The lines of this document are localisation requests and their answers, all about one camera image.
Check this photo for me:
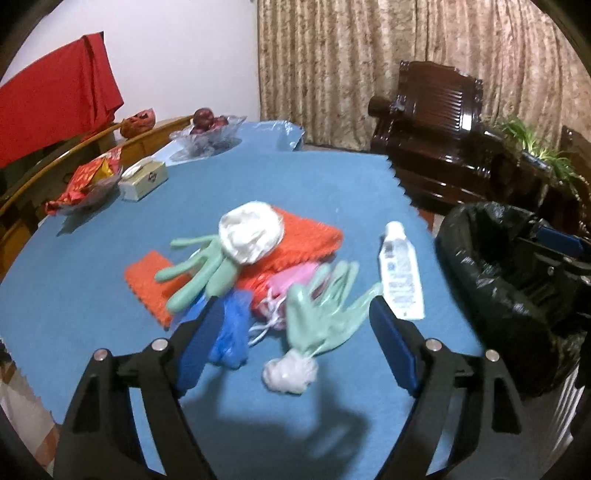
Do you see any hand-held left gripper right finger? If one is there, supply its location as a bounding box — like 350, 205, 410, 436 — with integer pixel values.
368, 296, 539, 480

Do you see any green potted plant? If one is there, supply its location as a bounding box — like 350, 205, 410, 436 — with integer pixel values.
496, 115, 579, 185

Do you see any dark wooden side table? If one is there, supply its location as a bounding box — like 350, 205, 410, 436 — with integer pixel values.
485, 131, 591, 234

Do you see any white ribbed trash bin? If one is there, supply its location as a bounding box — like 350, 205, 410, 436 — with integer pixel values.
540, 369, 588, 444

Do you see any large orange foam net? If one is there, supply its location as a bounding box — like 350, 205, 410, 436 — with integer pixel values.
235, 207, 343, 296

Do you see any glass fruit bowl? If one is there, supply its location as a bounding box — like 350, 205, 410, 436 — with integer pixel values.
170, 115, 247, 160

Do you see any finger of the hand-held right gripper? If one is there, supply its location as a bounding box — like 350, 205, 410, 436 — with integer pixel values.
517, 226, 591, 267

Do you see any bin with black liner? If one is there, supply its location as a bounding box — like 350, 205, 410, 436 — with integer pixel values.
436, 202, 591, 398

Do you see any white squeeze tube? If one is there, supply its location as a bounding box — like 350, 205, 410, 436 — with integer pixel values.
379, 222, 426, 320

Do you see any clear plastic sheet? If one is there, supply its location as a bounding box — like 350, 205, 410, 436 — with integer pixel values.
252, 120, 306, 151

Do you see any small orange foam net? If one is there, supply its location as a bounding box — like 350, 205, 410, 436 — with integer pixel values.
124, 250, 185, 329

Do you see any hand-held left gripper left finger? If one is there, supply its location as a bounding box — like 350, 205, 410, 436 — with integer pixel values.
55, 299, 227, 480

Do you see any dark wooden armchair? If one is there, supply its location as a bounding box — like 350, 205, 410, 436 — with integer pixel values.
558, 126, 591, 162
368, 60, 522, 210

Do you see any patterned beige curtain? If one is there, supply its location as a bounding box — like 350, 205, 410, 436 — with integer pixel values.
256, 0, 591, 160

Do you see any green glove with white cuff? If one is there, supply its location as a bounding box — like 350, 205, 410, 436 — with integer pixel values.
262, 261, 385, 395
154, 200, 284, 315

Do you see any tissue box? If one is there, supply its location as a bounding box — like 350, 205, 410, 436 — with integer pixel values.
119, 157, 168, 202

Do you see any pile of red snack packets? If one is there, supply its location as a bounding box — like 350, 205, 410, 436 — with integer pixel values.
45, 154, 122, 215

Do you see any pink face mask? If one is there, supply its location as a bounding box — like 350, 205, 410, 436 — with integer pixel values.
249, 262, 324, 347

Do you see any red cloth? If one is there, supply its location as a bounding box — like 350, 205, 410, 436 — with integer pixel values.
0, 32, 124, 169

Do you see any blue plastic bag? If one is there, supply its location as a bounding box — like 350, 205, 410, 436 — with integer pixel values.
178, 291, 254, 370

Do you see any glass snack bowl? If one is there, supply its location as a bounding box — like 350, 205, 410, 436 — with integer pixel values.
46, 157, 124, 217

